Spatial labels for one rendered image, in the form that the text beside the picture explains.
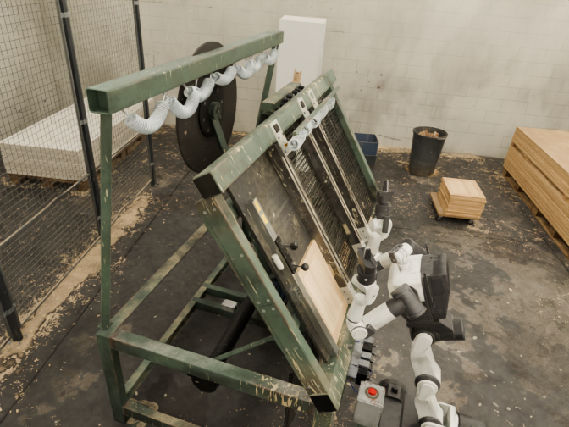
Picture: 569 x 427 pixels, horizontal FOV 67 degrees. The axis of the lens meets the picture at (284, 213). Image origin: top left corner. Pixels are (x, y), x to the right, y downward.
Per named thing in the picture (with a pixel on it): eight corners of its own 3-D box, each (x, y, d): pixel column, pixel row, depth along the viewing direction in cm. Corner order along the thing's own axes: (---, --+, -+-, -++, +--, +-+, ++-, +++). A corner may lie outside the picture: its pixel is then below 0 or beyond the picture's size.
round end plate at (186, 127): (189, 196, 252) (181, 52, 211) (179, 193, 253) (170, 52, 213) (241, 149, 318) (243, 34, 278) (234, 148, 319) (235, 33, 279)
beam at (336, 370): (318, 413, 213) (338, 412, 208) (307, 396, 209) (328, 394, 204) (376, 210, 396) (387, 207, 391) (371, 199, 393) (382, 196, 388)
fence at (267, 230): (330, 356, 227) (337, 355, 226) (245, 204, 199) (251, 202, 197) (332, 349, 232) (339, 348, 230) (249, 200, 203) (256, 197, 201)
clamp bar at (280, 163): (345, 307, 261) (382, 299, 250) (253, 131, 225) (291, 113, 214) (347, 296, 269) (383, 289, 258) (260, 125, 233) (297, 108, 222)
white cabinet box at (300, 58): (309, 172, 639) (324, 23, 536) (271, 168, 643) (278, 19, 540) (312, 157, 692) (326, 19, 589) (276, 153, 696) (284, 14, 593)
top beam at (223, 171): (203, 201, 173) (223, 193, 169) (190, 180, 170) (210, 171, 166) (326, 85, 357) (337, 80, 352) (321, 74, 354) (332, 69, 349)
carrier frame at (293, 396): (316, 496, 249) (334, 406, 208) (113, 420, 282) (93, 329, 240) (369, 276, 432) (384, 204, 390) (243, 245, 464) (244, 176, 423)
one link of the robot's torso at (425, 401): (443, 413, 276) (440, 357, 256) (443, 440, 259) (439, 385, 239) (417, 410, 282) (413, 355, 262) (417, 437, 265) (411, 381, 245)
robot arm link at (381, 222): (385, 208, 252) (383, 227, 255) (369, 209, 249) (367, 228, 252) (395, 213, 242) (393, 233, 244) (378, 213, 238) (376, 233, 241)
